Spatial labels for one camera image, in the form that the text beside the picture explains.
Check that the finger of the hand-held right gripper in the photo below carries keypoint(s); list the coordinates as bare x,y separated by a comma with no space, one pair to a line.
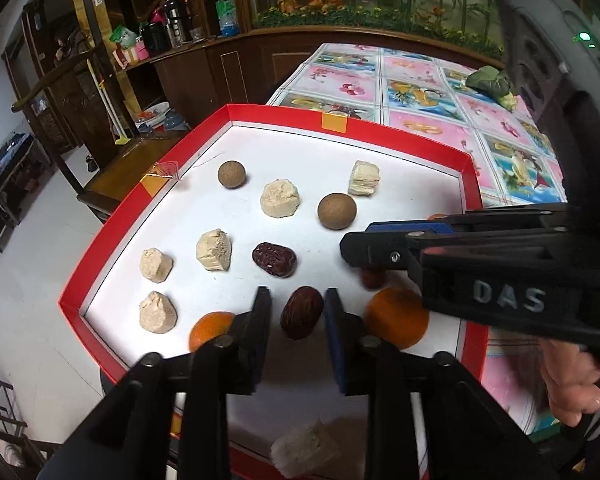
375,252
410,226

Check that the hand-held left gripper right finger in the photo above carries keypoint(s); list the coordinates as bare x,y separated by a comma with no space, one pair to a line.
336,347

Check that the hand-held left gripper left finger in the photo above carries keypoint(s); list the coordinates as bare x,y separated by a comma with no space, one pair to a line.
260,342

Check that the red date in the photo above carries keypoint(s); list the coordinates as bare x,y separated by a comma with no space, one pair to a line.
274,259
302,312
372,279

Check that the large brown longan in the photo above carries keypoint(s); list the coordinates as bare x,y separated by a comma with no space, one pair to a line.
336,211

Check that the beige cake piece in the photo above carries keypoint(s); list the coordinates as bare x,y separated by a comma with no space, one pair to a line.
365,177
305,447
214,250
157,312
280,200
156,264

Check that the red box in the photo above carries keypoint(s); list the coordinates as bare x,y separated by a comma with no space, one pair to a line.
190,210

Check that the small brown longan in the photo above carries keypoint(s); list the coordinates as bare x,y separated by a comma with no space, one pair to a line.
231,174

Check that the person's right hand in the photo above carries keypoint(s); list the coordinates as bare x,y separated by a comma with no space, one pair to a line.
572,380

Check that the orange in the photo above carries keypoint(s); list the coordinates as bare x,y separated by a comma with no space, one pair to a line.
397,317
207,330
435,217

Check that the printed fruit tablecloth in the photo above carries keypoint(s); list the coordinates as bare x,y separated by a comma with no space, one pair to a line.
420,125

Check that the green bok choy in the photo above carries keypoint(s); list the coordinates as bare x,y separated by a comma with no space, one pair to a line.
490,82

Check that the wooden cabinet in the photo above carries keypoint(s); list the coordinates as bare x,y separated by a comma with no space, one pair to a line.
240,70

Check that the stack of bowls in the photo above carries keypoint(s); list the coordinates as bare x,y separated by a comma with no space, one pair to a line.
160,117

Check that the dark wooden chair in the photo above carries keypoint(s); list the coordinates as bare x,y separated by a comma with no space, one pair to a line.
2,425

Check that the green label water bottle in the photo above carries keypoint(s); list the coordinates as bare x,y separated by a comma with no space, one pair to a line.
226,12

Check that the white mop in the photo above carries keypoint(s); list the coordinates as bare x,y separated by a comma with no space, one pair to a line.
107,105

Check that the steel thermos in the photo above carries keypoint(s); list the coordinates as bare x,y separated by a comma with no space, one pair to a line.
175,20

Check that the black mug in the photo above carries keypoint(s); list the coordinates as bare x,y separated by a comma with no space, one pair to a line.
152,39

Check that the blue table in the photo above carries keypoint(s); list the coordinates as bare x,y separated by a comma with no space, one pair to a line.
10,160

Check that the green packet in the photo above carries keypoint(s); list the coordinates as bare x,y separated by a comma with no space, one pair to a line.
122,37

